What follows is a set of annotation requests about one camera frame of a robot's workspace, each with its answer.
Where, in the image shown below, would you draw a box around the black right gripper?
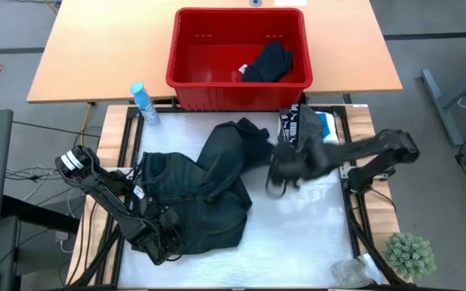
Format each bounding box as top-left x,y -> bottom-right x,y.
265,140 -> 332,198

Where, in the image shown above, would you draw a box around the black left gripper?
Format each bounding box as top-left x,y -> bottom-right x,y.
135,206 -> 184,267

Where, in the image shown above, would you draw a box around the grey shorts with printed waistband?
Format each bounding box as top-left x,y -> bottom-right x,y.
277,103 -> 328,162

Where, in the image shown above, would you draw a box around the white lace garment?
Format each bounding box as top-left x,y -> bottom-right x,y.
320,111 -> 341,145

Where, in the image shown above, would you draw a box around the blue garment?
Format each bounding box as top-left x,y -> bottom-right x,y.
316,112 -> 333,137

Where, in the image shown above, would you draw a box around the red plastic laundry basket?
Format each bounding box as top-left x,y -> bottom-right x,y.
166,6 -> 314,112

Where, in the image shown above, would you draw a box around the white power adapter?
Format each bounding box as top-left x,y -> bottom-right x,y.
54,230 -> 74,254

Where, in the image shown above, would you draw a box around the small black folded garment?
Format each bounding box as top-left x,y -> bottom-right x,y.
239,40 -> 294,84

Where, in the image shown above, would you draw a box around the clear plastic cup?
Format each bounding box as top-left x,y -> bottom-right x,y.
330,254 -> 384,289

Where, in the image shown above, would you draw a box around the black side table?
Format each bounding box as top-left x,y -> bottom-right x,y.
0,196 -> 81,291

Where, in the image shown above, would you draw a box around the spray bottle with blue cap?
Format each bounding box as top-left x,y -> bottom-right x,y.
129,82 -> 161,127

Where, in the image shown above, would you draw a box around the small green potted plant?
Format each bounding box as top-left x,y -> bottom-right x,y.
384,232 -> 437,282

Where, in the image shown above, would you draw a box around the grey metal desk leg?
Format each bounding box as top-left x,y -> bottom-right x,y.
421,68 -> 466,146

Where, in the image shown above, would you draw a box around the tan wooden desk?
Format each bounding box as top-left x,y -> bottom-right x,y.
26,0 -> 403,104

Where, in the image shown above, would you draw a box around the black metal table frame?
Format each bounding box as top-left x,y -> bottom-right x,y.
66,103 -> 416,291

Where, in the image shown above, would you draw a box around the yellow cable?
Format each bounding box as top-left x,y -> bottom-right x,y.
79,103 -> 93,146

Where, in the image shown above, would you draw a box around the tangled cable bundle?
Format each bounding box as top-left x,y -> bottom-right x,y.
5,163 -> 76,203

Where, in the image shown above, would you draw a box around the thin black floor cable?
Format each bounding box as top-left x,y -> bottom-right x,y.
12,120 -> 101,138

